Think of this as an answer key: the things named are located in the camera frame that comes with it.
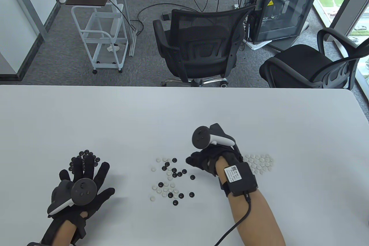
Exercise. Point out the black white right hand controller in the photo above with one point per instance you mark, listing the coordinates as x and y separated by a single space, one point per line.
200 137

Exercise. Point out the white rolling cart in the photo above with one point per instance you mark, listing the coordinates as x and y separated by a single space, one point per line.
108 22

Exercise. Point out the person's left hand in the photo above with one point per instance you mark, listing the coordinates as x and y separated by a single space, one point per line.
89 171

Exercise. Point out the black glass computer tower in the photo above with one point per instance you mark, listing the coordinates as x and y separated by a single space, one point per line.
282 12

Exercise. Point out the black office chair curved armrests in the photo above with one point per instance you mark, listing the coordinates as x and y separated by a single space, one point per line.
297 58

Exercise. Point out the pile of mixed Go stones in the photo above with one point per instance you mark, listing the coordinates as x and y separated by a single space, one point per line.
170 182

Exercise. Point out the group of black Go stones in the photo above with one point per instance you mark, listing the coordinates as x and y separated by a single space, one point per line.
86 152

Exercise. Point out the person's left forearm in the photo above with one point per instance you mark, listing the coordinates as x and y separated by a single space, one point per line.
65 233

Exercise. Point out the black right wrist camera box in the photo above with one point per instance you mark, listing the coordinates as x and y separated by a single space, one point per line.
240 179

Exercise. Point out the white papers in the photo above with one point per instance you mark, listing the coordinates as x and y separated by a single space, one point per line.
256 45

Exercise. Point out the person's right forearm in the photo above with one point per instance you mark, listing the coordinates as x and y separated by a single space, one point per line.
256 220

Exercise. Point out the black white hand controller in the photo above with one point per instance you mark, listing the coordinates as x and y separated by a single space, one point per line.
84 192
200 137

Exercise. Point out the group of white Go stones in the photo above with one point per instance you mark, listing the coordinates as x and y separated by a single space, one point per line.
259 163

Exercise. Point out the black white left hand controller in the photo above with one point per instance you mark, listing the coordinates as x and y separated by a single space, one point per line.
84 192

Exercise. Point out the white crumpled tissue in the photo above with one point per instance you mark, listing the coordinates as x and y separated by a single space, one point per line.
113 48

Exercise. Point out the black power adapter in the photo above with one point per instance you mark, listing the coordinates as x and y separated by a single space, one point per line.
165 16

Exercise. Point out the black mesh office chair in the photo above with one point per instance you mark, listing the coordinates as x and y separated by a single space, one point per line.
201 21

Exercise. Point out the person's right hand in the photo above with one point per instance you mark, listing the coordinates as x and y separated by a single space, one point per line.
201 159

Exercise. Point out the aluminium profile rods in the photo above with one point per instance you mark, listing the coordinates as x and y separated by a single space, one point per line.
125 3

